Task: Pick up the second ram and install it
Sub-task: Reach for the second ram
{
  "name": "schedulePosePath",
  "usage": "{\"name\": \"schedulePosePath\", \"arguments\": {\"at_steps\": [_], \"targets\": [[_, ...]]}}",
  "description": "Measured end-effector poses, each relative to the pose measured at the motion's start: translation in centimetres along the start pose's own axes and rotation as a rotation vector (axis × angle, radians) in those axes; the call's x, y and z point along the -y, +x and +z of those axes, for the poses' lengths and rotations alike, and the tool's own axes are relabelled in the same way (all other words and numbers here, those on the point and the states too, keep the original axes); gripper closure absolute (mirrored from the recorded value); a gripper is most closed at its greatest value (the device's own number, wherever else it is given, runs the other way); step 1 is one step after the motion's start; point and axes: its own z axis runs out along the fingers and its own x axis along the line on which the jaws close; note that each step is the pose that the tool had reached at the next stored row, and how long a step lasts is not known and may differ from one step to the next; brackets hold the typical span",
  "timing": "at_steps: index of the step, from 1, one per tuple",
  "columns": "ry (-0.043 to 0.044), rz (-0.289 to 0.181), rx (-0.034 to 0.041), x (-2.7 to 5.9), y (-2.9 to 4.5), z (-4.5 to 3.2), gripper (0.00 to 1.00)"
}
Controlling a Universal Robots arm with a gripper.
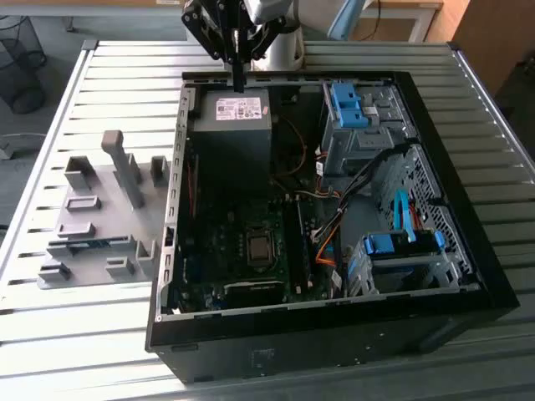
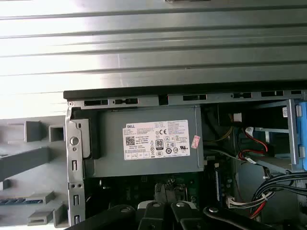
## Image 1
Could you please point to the blue plastic drive bracket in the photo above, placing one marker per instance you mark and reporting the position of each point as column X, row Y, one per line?
column 347, row 104

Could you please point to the grey power supply unit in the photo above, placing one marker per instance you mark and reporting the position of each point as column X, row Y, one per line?
column 234, row 142

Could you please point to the grey frame desk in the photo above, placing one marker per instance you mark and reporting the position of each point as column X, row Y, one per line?
column 125, row 11

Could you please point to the black graphics card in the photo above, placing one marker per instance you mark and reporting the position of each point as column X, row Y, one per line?
column 255, row 292

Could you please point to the black PC case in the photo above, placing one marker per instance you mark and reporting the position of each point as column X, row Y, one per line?
column 292, row 346

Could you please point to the grey metal disk bay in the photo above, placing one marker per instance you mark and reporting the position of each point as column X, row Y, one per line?
column 418, row 267

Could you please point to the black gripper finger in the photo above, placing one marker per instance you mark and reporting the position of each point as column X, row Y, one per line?
column 267, row 37
column 200, row 31

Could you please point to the wooden desk white frame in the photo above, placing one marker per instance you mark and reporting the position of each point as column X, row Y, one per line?
column 388, row 29

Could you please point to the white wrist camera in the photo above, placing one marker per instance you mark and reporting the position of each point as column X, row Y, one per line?
column 267, row 10

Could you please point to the hard disk in blue carrier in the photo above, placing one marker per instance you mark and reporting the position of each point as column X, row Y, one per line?
column 382, row 244

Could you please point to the grey metal drive cage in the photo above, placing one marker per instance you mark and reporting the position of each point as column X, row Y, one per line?
column 368, row 142

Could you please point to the blue RAM stick with label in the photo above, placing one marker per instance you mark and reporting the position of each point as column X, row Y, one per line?
column 96, row 242

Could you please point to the grey plastic parts rack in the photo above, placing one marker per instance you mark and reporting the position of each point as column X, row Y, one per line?
column 104, row 217

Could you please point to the black RAM slot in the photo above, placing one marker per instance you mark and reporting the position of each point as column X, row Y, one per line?
column 289, row 246

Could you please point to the silver CPU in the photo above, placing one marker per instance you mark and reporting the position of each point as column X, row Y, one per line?
column 259, row 248

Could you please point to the green motherboard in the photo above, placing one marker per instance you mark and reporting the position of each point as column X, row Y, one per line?
column 217, row 234

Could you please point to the wooden cabinet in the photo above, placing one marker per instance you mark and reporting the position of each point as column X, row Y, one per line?
column 493, row 37

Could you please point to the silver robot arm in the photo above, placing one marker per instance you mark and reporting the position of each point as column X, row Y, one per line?
column 284, row 50

